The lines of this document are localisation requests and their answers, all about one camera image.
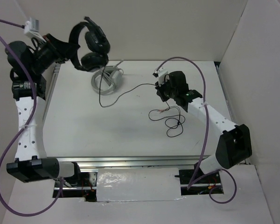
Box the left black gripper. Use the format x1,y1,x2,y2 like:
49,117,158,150
31,33,81,75

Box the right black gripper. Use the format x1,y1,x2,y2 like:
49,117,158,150
155,77,177,102

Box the black headphones with cable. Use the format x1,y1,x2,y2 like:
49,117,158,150
68,16,186,138

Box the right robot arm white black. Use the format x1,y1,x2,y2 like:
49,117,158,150
153,70,252,183

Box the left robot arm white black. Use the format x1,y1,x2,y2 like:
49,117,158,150
5,34,83,186

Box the grey white headphone stand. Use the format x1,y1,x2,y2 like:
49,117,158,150
91,59,124,95

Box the white taped cover plate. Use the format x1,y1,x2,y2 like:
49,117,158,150
96,168,182,202

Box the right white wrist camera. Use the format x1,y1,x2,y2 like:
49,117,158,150
153,67,168,86

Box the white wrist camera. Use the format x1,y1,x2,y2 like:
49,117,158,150
24,17,44,42
153,67,168,86

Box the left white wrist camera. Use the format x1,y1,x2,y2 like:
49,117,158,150
24,17,44,42

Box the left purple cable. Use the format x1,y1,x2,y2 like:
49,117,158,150
0,18,64,214

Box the purple cable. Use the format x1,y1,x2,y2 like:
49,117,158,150
155,56,238,204
0,18,64,214

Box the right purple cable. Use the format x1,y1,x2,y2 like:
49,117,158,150
155,56,238,204

